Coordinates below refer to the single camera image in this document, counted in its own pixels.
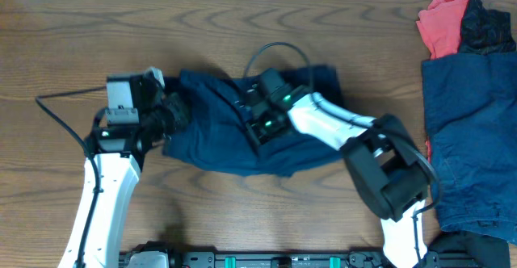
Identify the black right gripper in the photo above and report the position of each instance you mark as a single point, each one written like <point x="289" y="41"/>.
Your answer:
<point x="258" y="136"/>

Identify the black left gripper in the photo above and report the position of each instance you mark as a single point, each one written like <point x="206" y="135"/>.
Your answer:
<point x="180" y="118"/>

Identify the blue denim jeans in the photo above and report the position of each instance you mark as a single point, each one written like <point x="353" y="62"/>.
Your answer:
<point x="470" y="120"/>

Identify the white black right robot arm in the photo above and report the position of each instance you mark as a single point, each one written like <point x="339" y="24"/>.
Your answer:
<point x="390" y="175"/>

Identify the black cloth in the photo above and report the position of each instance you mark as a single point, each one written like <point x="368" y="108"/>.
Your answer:
<point x="488" y="251"/>

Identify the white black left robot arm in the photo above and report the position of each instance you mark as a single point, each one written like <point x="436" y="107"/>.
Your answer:
<point x="115" y="154"/>

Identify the black patterned garment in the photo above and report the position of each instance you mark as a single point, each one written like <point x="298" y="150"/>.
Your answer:
<point x="481" y="31"/>

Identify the navy blue shorts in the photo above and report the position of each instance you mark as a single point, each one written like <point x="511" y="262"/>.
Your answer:
<point x="216" y="139"/>

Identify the red cloth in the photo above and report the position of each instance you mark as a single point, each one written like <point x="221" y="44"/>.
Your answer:
<point x="439" y="26"/>

